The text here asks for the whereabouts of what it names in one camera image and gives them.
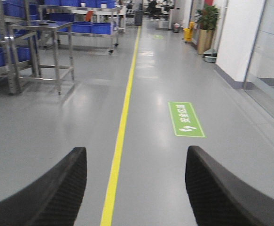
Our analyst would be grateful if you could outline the blue bin on cart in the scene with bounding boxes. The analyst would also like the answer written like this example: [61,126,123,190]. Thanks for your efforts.
[72,21,93,33]
[90,23,116,35]

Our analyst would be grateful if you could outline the grey dustpan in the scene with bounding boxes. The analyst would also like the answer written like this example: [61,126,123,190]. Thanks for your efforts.
[203,48,217,63]

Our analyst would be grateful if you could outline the black trash bin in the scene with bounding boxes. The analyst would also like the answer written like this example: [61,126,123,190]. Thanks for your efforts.
[134,10,143,26]

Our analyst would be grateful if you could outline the stainless steel rack frame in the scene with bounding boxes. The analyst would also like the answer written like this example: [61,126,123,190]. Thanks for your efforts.
[0,0,40,94]

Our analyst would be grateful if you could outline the green floor safety sign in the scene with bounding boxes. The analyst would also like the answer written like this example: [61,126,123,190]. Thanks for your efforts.
[168,101,206,137]

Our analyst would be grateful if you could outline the potted green plant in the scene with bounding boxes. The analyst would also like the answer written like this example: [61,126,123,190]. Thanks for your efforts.
[195,3,220,55]

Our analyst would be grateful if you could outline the stainless steel work table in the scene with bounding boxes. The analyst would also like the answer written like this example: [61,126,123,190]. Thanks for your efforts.
[8,20,74,95]

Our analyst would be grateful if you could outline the steel cart with wheels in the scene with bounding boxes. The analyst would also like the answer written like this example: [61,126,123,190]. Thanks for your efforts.
[39,0,124,55]

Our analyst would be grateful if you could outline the yellow mop bucket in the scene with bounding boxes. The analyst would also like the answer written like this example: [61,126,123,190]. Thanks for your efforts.
[183,21,195,42]

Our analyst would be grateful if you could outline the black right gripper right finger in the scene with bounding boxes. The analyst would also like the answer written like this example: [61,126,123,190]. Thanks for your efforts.
[185,145,274,226]

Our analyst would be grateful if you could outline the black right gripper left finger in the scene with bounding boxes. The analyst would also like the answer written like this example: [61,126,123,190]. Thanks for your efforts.
[0,147,87,226]

